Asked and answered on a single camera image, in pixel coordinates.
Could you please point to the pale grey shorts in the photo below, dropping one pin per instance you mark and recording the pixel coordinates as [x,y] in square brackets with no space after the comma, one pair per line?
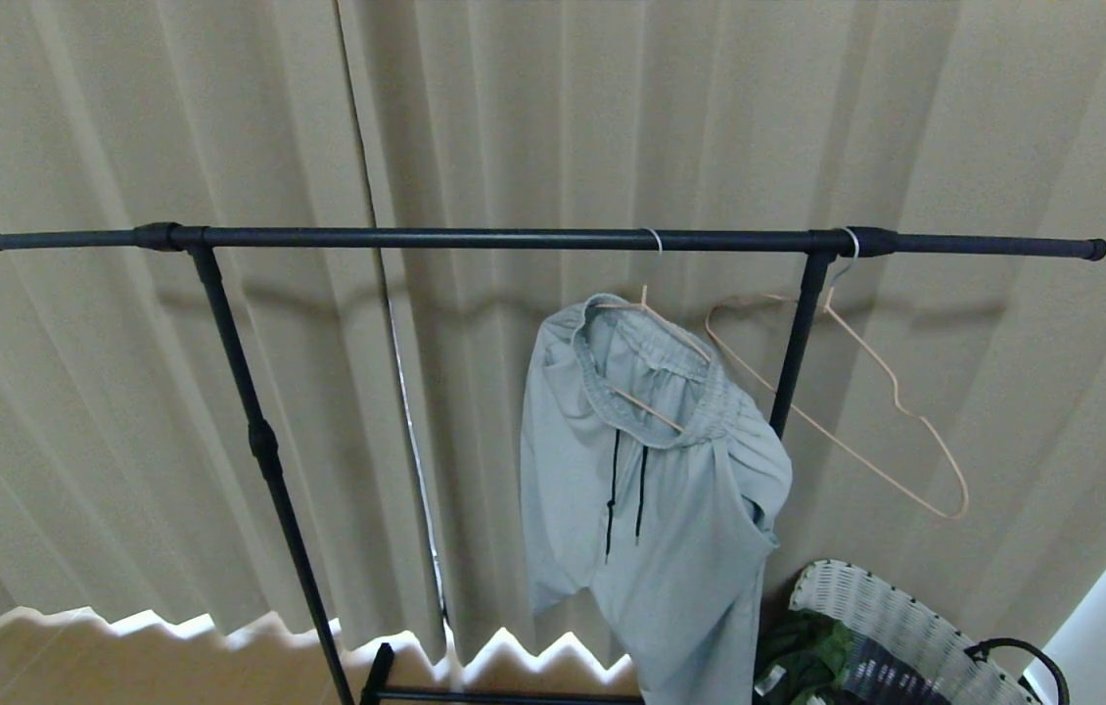
[670,529]

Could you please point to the beige curtain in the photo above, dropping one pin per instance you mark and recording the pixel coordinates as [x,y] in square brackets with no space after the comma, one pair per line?
[171,117]

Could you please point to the white laundry basket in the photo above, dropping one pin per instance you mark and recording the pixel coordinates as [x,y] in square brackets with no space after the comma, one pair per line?
[896,617]

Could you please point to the pink clothes hanger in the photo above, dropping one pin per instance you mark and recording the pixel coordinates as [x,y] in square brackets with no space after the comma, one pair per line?
[672,331]
[898,399]

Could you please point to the black clothes rack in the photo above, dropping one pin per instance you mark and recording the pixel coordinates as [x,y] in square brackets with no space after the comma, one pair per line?
[416,238]

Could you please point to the green garment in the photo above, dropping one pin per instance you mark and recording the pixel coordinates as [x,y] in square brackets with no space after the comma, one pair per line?
[807,651]

